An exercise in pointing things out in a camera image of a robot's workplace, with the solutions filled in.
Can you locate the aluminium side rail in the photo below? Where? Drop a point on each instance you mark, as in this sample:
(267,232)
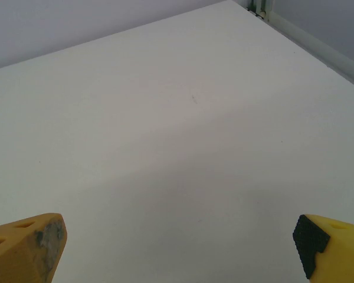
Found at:
(327,55)

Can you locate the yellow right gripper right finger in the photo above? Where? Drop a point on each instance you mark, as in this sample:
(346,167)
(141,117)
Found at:
(342,256)

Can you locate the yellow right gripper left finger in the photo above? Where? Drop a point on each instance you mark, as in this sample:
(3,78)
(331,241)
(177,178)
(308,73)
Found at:
(17,256)

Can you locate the aluminium frame post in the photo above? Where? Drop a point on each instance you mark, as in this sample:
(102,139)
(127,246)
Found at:
(257,6)

